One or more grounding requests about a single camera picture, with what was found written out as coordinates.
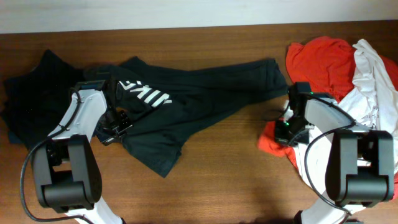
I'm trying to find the black t-shirt white lettering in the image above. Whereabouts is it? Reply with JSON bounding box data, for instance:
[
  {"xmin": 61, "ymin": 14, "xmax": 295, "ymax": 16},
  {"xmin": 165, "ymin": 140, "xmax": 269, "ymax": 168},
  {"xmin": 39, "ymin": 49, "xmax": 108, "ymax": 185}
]
[{"xmin": 84, "ymin": 57, "xmax": 288, "ymax": 177}]

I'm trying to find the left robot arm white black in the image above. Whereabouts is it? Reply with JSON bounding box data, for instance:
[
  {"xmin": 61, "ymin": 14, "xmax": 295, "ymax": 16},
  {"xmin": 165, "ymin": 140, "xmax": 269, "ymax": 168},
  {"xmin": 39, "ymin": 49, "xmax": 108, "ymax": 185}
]
[{"xmin": 23, "ymin": 80, "xmax": 132, "ymax": 224}]

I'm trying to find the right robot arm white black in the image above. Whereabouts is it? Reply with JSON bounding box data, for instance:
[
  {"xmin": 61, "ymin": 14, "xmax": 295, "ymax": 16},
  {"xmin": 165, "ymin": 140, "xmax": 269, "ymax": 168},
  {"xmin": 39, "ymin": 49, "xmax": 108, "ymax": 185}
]
[{"xmin": 275, "ymin": 82, "xmax": 394, "ymax": 223}]

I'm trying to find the red t-shirt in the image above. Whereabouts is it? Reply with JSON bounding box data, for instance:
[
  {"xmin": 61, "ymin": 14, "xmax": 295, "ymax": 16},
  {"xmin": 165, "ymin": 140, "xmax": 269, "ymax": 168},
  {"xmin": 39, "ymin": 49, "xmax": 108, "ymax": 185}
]
[{"xmin": 257, "ymin": 35, "xmax": 398, "ymax": 200}]

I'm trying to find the folded black garment stack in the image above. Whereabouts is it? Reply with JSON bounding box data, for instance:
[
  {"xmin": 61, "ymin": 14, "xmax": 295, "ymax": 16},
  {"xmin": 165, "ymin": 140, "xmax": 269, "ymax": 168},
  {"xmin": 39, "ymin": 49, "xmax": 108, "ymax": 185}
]
[{"xmin": 1, "ymin": 50, "xmax": 85, "ymax": 149}]

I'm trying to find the white t-shirt pixel print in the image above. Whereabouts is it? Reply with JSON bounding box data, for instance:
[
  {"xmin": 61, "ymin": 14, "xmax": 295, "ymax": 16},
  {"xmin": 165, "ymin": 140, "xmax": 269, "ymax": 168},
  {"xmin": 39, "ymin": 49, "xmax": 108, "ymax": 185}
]
[{"xmin": 279, "ymin": 38, "xmax": 398, "ymax": 215}]

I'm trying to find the folded navy blue garment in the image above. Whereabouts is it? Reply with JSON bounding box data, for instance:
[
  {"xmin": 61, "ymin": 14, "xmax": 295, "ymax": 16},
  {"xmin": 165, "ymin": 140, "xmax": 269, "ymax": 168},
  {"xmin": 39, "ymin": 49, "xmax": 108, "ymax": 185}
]
[{"xmin": 7, "ymin": 131, "xmax": 24, "ymax": 145}]

